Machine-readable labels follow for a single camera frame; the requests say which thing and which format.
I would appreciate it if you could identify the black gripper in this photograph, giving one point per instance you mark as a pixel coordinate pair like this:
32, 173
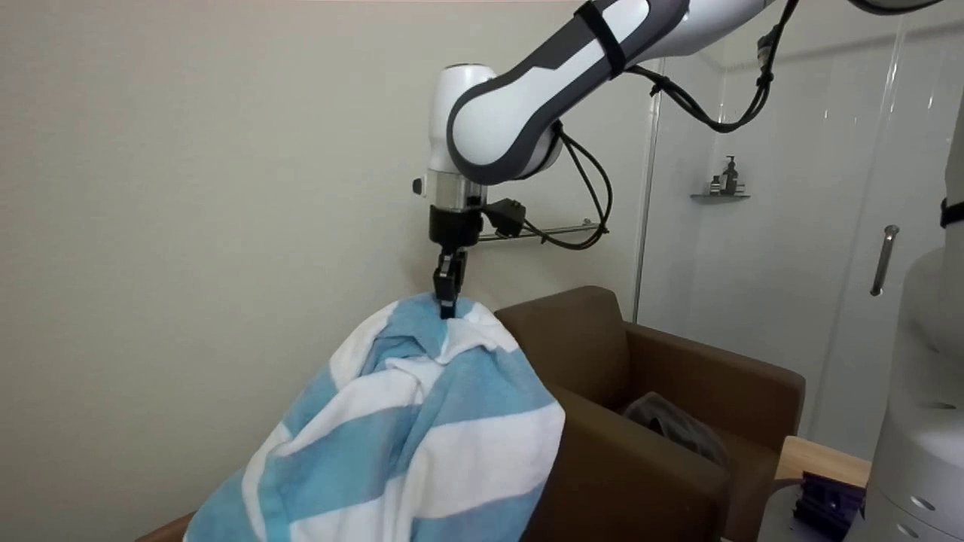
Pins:
455, 227

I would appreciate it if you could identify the blue white striped towel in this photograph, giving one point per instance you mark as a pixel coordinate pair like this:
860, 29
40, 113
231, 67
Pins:
424, 441

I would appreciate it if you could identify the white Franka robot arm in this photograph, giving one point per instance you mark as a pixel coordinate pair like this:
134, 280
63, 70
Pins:
522, 109

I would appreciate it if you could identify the brown armchair sofa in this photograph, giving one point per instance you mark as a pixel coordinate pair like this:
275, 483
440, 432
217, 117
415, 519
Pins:
681, 371

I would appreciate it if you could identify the grey cloth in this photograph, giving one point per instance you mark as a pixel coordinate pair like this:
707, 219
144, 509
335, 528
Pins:
677, 424

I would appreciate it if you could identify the shower shelf with bottles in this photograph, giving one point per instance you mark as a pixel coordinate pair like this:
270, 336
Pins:
723, 184

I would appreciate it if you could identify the small wooden table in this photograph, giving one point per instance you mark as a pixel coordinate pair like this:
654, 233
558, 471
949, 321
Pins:
816, 458

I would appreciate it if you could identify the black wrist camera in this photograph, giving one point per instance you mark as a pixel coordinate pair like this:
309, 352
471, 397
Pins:
507, 219

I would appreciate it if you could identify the metal wall grab bar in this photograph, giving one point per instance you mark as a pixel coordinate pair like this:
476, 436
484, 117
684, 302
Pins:
560, 233

